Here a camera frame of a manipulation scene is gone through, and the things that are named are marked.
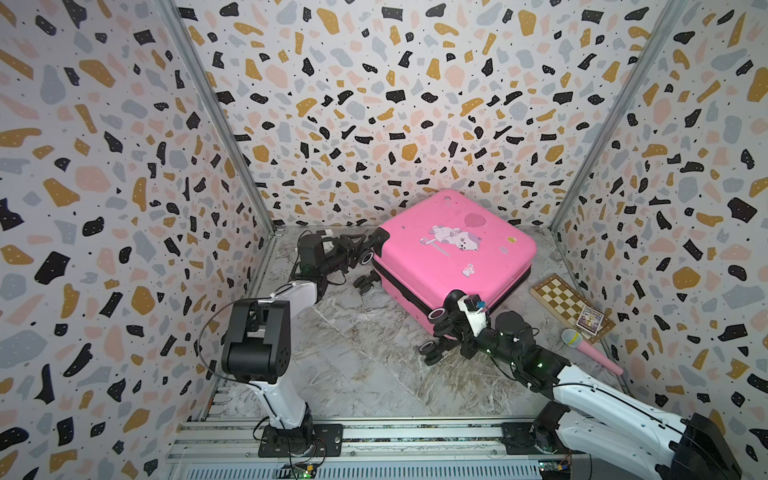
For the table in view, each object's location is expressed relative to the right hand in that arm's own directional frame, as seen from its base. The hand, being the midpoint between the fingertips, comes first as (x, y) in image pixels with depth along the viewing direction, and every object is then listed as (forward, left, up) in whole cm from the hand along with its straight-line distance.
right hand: (451, 323), depth 77 cm
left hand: (+23, +23, +6) cm, 34 cm away
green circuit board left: (-31, +37, -16) cm, 51 cm away
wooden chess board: (+16, -41, -15) cm, 46 cm away
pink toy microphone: (+3, -38, -14) cm, 40 cm away
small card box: (+8, -44, -12) cm, 46 cm away
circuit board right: (-29, -24, -17) cm, 42 cm away
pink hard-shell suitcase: (+21, -1, +7) cm, 22 cm away
